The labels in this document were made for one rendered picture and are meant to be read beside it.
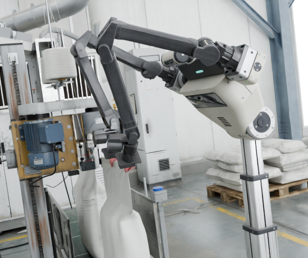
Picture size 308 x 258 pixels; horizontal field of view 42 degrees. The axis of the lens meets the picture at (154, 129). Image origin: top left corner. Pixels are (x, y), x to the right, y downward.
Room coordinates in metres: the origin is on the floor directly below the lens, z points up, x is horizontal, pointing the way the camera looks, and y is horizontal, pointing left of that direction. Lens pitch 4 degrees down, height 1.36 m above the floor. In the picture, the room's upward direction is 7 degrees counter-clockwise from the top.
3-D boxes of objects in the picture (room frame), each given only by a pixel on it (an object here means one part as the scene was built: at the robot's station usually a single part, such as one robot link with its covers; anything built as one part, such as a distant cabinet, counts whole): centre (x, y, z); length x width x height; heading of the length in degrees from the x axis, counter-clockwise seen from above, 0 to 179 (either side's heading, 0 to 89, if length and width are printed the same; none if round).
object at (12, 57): (2.18, 0.71, 1.68); 0.05 x 0.03 x 0.06; 111
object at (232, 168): (5.00, -1.00, 0.44); 0.66 x 0.42 x 0.14; 15
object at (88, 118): (2.44, 0.34, 1.21); 0.30 x 0.25 x 0.30; 21
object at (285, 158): (5.06, -1.67, 0.44); 0.68 x 0.44 x 0.15; 111
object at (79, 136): (2.34, 0.46, 1.26); 0.22 x 0.05 x 0.16; 21
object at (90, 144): (2.23, 0.36, 1.14); 0.05 x 0.04 x 0.16; 111
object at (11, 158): (2.19, 0.81, 1.14); 0.11 x 0.06 x 0.11; 21
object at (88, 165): (2.27, 0.41, 1.04); 0.08 x 0.06 x 0.05; 111
